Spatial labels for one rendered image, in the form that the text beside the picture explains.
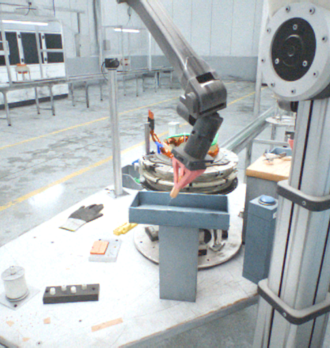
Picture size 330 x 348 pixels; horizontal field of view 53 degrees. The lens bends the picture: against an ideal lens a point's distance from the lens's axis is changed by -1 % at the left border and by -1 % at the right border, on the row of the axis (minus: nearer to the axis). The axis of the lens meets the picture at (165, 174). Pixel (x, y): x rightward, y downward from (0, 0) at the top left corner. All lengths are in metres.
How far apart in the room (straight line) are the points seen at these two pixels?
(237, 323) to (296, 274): 1.34
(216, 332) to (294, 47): 1.65
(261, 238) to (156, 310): 0.35
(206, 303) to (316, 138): 0.55
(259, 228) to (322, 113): 0.43
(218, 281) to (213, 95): 0.57
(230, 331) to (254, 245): 1.07
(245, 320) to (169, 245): 1.28
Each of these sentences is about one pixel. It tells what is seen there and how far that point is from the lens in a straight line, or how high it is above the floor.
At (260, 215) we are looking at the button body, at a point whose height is 1.01.
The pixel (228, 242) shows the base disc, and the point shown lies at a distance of 1.21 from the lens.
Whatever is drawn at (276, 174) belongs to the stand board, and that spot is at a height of 1.06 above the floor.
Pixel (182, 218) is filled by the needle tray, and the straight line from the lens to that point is 0.82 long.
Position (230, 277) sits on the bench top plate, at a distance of 1.08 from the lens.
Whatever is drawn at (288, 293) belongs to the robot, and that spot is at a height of 0.95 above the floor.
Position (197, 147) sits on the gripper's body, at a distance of 0.78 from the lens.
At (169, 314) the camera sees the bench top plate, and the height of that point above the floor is 0.78.
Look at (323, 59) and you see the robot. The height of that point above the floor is 1.42.
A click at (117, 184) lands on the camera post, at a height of 0.84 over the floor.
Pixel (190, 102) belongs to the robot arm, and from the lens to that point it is 0.72.
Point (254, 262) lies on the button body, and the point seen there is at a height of 0.85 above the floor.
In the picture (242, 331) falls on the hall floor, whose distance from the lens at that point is 2.03.
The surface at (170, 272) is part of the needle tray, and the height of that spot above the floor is 0.87.
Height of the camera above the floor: 1.43
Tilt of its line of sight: 21 degrees down
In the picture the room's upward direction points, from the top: straight up
